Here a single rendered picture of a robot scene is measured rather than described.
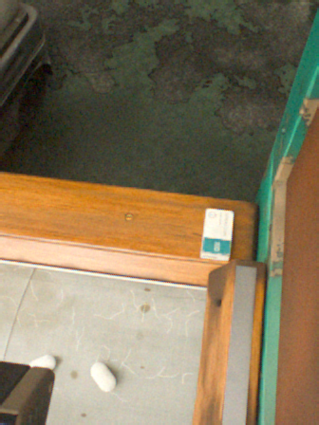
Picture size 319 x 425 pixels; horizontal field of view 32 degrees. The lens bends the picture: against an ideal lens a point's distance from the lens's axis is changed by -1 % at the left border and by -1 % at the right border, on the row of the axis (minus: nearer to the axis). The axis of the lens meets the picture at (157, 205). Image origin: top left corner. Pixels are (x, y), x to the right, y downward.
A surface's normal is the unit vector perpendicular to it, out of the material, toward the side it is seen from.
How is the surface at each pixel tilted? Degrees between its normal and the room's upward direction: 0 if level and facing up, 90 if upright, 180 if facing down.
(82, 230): 0
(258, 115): 0
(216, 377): 67
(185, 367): 0
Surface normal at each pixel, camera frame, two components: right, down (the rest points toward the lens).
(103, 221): 0.00, -0.44
